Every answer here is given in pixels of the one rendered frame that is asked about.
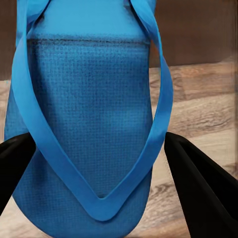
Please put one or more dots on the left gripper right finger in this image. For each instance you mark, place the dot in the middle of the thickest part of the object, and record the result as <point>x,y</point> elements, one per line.
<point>208,194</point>

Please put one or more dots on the bed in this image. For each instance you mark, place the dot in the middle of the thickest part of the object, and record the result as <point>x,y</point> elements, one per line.
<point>192,32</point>

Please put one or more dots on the sandal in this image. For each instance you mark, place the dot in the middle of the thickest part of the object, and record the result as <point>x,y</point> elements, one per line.
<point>80,86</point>

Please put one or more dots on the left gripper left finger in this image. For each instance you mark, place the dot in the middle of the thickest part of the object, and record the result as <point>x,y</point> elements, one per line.
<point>15,155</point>

